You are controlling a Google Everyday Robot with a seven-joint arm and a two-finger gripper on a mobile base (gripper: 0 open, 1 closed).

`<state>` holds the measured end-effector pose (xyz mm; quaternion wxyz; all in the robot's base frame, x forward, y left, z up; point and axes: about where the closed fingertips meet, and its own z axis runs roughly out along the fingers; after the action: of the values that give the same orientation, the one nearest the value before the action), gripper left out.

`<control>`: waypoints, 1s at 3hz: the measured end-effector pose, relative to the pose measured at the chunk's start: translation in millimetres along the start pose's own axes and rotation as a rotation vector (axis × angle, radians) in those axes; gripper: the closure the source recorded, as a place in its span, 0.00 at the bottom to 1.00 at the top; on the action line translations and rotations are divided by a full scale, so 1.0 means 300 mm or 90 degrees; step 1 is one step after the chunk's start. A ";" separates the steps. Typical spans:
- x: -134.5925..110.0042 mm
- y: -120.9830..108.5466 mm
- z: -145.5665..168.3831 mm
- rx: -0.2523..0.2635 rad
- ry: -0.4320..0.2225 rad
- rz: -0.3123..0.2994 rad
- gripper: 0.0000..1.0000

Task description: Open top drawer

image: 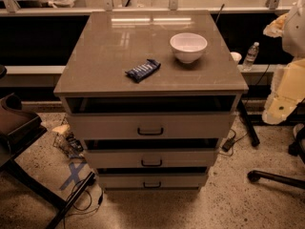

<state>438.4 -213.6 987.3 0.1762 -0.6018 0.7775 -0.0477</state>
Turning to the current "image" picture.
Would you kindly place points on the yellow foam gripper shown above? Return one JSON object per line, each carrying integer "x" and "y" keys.
{"x": 295, "y": 32}

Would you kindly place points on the grey top drawer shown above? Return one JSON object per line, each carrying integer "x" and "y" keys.
{"x": 145, "y": 126}

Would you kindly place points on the grey drawer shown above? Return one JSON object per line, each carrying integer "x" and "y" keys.
{"x": 145, "y": 126}
{"x": 151, "y": 153}
{"x": 152, "y": 178}

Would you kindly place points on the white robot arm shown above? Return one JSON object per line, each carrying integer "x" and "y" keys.
{"x": 288, "y": 83}

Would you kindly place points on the grey drawer cabinet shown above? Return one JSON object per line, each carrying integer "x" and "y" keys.
{"x": 150, "y": 95}

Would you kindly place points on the grey bottom drawer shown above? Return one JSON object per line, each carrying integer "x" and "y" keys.
{"x": 152, "y": 178}

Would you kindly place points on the grey middle drawer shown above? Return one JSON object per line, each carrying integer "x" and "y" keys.
{"x": 151, "y": 153}

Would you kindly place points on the black metal leg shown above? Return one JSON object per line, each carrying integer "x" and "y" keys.
{"x": 249, "y": 126}

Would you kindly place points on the clear plastic water bottle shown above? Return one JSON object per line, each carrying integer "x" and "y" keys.
{"x": 250, "y": 57}

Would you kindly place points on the white paper cup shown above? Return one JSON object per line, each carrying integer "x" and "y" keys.
{"x": 236, "y": 57}

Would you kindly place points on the black power adapter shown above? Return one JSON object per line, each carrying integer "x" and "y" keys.
{"x": 228, "y": 145}

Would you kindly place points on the white bowl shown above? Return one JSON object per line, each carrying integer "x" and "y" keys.
{"x": 188, "y": 47}

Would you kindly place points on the blue snack bar packet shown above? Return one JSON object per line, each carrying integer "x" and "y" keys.
{"x": 142, "y": 71}

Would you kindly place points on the wire basket with items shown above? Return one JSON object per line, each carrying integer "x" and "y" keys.
{"x": 67, "y": 143}

